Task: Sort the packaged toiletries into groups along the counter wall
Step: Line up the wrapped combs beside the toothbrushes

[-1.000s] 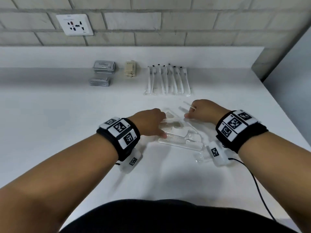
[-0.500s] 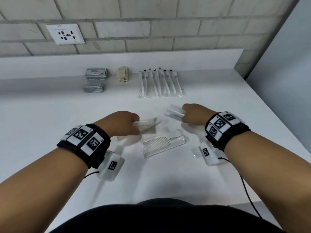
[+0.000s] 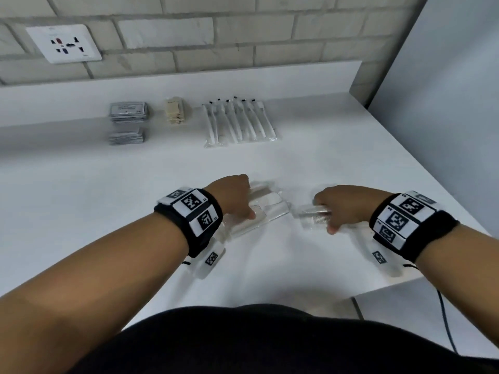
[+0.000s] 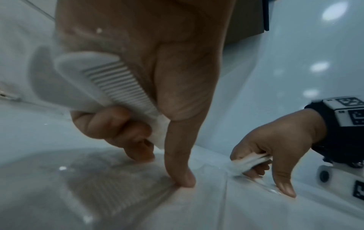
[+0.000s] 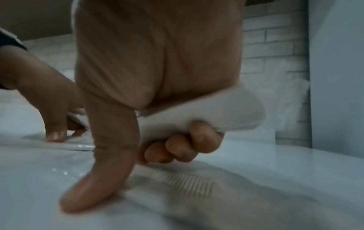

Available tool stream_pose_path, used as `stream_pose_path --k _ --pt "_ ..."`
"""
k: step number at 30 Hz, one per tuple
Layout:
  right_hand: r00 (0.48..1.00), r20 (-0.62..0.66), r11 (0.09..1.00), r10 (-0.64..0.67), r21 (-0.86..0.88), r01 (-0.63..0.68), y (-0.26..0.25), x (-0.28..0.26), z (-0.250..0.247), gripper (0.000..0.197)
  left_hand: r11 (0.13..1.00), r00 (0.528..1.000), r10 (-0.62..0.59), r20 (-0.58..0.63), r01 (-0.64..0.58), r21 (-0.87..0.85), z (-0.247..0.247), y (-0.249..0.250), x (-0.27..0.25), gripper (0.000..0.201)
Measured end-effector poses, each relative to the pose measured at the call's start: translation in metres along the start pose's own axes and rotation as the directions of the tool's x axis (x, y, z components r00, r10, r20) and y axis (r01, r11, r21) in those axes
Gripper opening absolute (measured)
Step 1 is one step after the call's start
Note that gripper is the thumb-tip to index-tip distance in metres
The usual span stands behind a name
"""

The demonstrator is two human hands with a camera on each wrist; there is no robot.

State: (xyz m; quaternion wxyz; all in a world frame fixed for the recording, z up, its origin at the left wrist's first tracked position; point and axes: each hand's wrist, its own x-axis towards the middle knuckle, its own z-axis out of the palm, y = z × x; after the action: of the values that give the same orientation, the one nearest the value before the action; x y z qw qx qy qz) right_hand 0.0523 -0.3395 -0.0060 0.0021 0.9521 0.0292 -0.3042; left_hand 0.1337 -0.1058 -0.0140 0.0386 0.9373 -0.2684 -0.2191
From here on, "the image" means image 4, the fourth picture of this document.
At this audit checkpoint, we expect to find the person's left hand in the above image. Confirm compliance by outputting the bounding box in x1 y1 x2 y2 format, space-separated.
53 0 237 189

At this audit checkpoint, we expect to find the shiny metal door frame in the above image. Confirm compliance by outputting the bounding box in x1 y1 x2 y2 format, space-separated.
261 0 270 31

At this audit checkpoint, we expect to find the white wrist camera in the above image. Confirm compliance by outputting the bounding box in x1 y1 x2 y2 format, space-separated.
317 165 364 203

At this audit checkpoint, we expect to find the person's right hand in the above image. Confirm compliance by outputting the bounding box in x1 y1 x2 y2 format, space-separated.
229 108 326 199

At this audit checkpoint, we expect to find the white countertop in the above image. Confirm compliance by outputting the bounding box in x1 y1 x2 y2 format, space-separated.
0 0 364 230

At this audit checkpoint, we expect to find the black marker wristband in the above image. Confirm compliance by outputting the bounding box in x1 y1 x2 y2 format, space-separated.
304 96 364 164

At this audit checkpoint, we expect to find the clear plastic bag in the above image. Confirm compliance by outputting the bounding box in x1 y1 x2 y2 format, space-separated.
65 150 183 219

